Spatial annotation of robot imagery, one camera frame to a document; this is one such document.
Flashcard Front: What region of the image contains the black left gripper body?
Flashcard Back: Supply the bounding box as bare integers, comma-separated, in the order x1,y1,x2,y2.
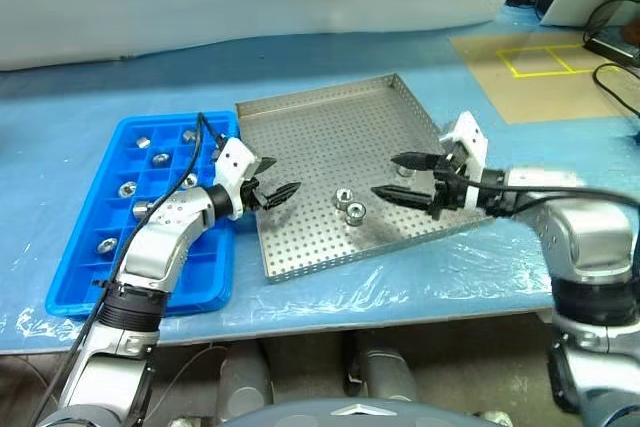
240,175,266,212

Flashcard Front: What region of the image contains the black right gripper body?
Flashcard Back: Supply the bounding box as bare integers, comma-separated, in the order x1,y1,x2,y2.
430,151,470,221

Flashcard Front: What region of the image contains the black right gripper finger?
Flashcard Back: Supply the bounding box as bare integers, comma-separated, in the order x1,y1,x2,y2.
390,152,440,173
370,185,435,213

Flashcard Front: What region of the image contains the perforated steel tray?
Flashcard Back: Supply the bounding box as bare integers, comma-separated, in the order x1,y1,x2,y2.
234,73,494,284

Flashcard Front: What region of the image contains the blue plastic compartment tray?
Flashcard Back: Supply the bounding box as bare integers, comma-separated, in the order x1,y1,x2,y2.
44,110,242,319

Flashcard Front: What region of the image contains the blue plastic table cover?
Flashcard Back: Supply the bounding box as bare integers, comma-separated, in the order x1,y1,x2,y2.
0,1,640,356

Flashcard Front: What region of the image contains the brown cardboard mat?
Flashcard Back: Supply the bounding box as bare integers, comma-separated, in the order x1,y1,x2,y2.
449,30,640,124

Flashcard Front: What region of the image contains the grey rounded cylinder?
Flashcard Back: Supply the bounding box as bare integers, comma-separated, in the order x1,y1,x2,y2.
217,341,274,408
357,346,419,401

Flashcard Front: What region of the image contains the black power adapter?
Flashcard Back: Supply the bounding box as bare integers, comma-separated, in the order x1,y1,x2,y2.
583,29,640,66

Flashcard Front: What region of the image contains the grey robot torso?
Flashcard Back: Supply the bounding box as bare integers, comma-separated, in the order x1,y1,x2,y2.
214,399,476,427

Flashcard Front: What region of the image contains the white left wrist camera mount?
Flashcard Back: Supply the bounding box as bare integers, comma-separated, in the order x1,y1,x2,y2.
212,136,261,221

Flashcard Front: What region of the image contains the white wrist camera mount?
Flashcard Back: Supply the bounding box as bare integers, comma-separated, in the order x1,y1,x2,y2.
212,136,261,221
438,110,489,211

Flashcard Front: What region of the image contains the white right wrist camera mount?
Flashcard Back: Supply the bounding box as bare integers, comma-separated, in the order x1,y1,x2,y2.
438,110,489,211

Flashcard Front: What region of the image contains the black curved cable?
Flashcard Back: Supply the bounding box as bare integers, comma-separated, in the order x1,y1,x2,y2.
592,63,640,118

